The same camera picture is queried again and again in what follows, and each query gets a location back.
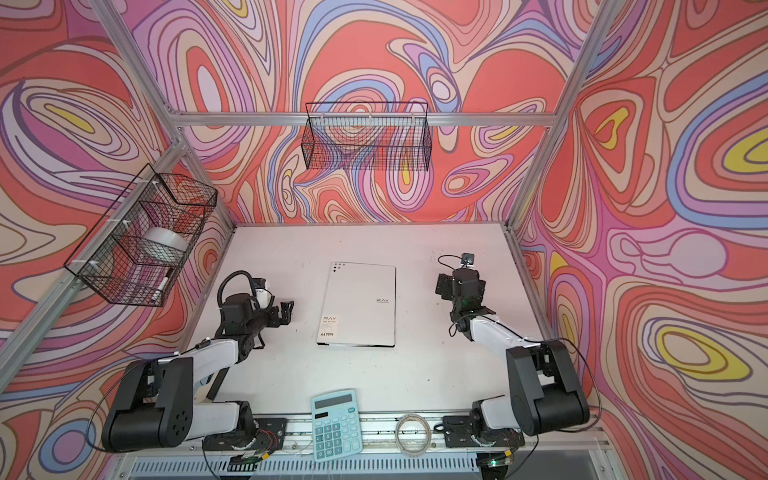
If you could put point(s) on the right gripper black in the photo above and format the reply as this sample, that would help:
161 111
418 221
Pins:
444 286

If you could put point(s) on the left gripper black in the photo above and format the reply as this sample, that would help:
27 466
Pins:
274 321

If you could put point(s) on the white folder black inside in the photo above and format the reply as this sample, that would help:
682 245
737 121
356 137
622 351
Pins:
359 307

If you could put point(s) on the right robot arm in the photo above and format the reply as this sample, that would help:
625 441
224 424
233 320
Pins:
544 391

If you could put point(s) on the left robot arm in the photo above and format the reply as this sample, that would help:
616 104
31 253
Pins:
155 406

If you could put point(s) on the white stapler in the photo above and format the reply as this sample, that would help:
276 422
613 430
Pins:
210 386

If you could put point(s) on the black marker pen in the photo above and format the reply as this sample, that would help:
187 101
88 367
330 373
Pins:
159 290

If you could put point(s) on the teal calculator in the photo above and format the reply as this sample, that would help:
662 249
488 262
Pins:
336 426

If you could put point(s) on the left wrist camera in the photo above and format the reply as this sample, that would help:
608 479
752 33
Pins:
258 287

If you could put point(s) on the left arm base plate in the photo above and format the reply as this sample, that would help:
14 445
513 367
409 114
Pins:
266 436

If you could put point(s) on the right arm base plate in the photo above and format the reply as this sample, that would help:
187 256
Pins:
466 431

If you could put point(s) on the black wire basket left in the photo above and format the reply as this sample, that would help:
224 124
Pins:
160 218

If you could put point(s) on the black wire basket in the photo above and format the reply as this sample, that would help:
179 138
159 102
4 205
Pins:
367 135
160 218

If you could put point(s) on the black wire basket back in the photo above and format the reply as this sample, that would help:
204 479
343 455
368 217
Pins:
367 135

